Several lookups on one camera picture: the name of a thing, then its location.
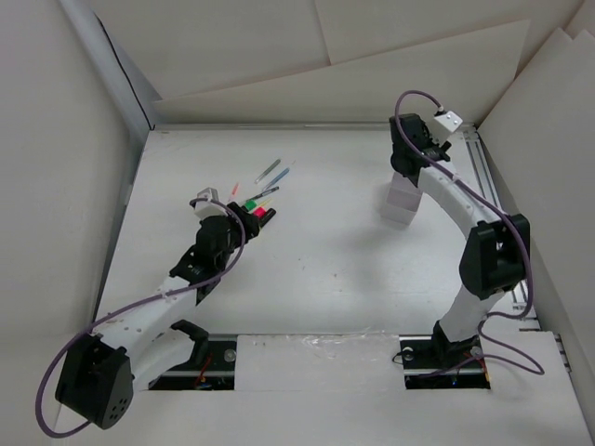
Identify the pink clear pen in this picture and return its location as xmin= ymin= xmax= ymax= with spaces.
xmin=228 ymin=182 xmax=240 ymax=203

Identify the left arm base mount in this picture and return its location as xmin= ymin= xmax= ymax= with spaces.
xmin=149 ymin=334 xmax=238 ymax=391

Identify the light blue pen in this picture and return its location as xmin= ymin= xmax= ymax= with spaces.
xmin=263 ymin=167 xmax=290 ymax=191

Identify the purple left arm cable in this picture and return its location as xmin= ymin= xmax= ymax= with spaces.
xmin=35 ymin=197 xmax=245 ymax=439

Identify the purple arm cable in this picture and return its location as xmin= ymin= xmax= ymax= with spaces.
xmin=35 ymin=197 xmax=245 ymax=439
xmin=393 ymin=89 xmax=545 ymax=376

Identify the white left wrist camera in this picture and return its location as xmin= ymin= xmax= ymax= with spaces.
xmin=189 ymin=187 xmax=223 ymax=220

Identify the black gel pen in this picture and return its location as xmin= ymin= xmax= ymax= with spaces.
xmin=250 ymin=186 xmax=280 ymax=201

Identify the aluminium rail right side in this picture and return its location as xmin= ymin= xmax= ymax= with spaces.
xmin=463 ymin=130 xmax=540 ymax=331

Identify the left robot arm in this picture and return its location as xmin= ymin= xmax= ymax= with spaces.
xmin=55 ymin=203 xmax=275 ymax=429

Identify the grey green pen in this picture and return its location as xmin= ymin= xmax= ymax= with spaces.
xmin=254 ymin=158 xmax=282 ymax=185

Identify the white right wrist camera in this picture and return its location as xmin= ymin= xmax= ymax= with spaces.
xmin=432 ymin=111 xmax=463 ymax=139

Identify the green cap highlighter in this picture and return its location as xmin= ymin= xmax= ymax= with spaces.
xmin=244 ymin=200 xmax=257 ymax=211

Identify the white compartment organizer box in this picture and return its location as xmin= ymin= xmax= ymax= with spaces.
xmin=379 ymin=173 xmax=423 ymax=226

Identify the pink cap highlighter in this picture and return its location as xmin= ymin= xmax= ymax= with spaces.
xmin=253 ymin=207 xmax=267 ymax=218

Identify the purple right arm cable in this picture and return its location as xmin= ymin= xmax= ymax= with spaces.
xmin=393 ymin=89 xmax=545 ymax=376

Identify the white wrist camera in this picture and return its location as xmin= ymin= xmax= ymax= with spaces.
xmin=189 ymin=187 xmax=223 ymax=220
xmin=432 ymin=111 xmax=463 ymax=139

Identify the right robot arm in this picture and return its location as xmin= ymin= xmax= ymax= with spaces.
xmin=389 ymin=114 xmax=532 ymax=373

